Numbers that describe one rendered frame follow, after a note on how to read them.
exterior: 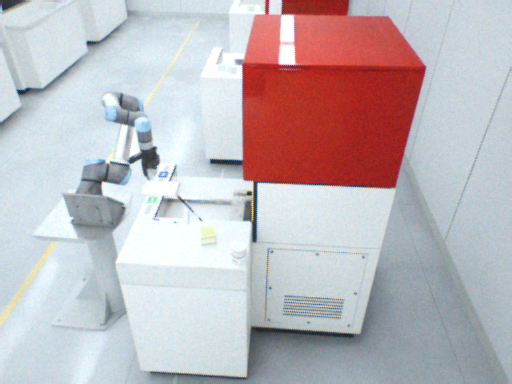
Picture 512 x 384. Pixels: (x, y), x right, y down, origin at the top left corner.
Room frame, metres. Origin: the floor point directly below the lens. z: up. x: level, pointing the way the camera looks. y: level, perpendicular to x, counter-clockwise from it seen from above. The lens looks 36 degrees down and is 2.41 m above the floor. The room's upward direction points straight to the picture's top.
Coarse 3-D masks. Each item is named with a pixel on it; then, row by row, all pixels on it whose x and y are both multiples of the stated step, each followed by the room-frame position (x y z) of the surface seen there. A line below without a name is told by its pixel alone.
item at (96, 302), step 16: (112, 240) 1.96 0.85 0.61; (96, 256) 1.89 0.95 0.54; (112, 256) 1.93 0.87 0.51; (96, 272) 1.91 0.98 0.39; (112, 272) 1.91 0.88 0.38; (80, 288) 2.10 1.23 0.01; (96, 288) 1.99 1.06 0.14; (112, 288) 1.90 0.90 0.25; (64, 304) 1.96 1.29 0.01; (80, 304) 1.96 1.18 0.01; (96, 304) 1.96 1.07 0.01; (112, 304) 1.89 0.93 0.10; (64, 320) 1.83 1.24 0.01; (80, 320) 1.82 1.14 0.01; (96, 320) 1.82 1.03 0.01; (112, 320) 1.82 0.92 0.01
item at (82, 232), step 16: (112, 192) 2.18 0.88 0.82; (64, 208) 2.02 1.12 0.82; (128, 208) 2.02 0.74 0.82; (48, 224) 1.87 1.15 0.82; (64, 224) 1.87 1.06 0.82; (80, 224) 1.87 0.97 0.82; (48, 240) 1.77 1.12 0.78; (64, 240) 1.76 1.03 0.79; (80, 240) 1.75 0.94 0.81; (96, 240) 1.74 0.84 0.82
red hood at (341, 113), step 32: (256, 32) 2.17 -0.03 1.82; (288, 32) 2.17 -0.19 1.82; (320, 32) 2.17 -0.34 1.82; (352, 32) 2.17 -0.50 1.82; (384, 32) 2.17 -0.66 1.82; (256, 64) 1.73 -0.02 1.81; (288, 64) 1.72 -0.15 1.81; (320, 64) 1.72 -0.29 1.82; (352, 64) 1.71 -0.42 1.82; (384, 64) 1.71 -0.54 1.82; (416, 64) 1.71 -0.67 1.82; (256, 96) 1.73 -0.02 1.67; (288, 96) 1.72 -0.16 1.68; (320, 96) 1.71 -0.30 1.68; (352, 96) 1.70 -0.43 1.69; (384, 96) 1.69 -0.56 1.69; (416, 96) 1.68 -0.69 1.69; (256, 128) 1.73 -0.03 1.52; (288, 128) 1.71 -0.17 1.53; (320, 128) 1.71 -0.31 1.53; (352, 128) 1.70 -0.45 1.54; (384, 128) 1.69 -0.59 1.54; (256, 160) 1.73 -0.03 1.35; (288, 160) 1.71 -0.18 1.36; (320, 160) 1.70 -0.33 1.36; (352, 160) 1.69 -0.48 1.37; (384, 160) 1.68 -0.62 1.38
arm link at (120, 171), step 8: (128, 96) 2.35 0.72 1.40; (120, 104) 2.30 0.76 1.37; (128, 104) 2.31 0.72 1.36; (136, 104) 2.33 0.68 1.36; (120, 128) 2.26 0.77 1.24; (128, 128) 2.25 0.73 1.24; (120, 136) 2.22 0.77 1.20; (128, 136) 2.23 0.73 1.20; (120, 144) 2.19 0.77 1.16; (128, 144) 2.21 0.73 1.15; (120, 152) 2.17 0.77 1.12; (128, 152) 2.19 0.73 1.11; (112, 160) 2.13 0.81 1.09; (120, 160) 2.14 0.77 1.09; (112, 168) 2.09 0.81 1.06; (120, 168) 2.10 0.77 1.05; (128, 168) 2.14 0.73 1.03; (112, 176) 2.06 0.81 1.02; (120, 176) 2.08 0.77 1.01; (128, 176) 2.10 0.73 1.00; (120, 184) 2.08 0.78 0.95
